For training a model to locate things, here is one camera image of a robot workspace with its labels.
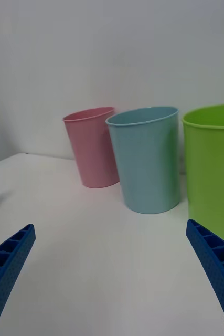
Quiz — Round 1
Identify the pale blue plastic waste bin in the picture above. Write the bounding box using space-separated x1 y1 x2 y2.
105 106 182 215

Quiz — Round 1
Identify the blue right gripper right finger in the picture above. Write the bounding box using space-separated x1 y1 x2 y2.
186 219 224 336

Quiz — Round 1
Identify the pink plastic waste bin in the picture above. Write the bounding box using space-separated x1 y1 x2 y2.
62 106 121 189

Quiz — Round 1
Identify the green plastic waste bin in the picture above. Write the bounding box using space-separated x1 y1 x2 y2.
182 102 224 246

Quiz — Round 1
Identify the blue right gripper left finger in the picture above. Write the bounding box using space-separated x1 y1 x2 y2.
0 223 36 336

